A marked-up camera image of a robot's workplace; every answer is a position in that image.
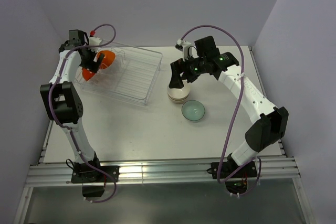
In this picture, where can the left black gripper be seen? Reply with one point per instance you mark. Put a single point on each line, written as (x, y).
(93, 66)

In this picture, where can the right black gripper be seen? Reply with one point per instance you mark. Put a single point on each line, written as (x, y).
(178, 67)

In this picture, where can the white orange bowl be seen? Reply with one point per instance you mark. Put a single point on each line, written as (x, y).
(87, 74)

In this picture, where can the cream bowl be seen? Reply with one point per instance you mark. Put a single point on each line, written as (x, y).
(186, 89)
(178, 98)

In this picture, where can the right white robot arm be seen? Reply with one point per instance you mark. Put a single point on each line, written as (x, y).
(268, 121)

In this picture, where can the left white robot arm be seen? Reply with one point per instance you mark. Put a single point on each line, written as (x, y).
(62, 102)

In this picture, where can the light green bowl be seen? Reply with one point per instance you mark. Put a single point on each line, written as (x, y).
(193, 110)

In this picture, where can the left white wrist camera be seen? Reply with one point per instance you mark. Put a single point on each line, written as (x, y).
(93, 40)

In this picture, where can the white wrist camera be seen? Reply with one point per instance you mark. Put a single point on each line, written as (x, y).
(185, 48)
(93, 40)

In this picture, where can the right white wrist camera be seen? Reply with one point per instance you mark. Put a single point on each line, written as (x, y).
(185, 48)

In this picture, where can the clear wire dish rack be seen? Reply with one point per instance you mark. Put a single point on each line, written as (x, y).
(130, 77)

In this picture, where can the aluminium mounting rail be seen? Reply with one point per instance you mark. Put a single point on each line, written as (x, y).
(156, 172)

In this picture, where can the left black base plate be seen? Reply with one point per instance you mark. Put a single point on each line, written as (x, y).
(84, 174)

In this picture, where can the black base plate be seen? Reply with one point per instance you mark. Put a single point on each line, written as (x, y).
(248, 171)
(84, 174)

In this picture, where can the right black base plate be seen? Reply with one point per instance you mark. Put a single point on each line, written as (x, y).
(248, 171)

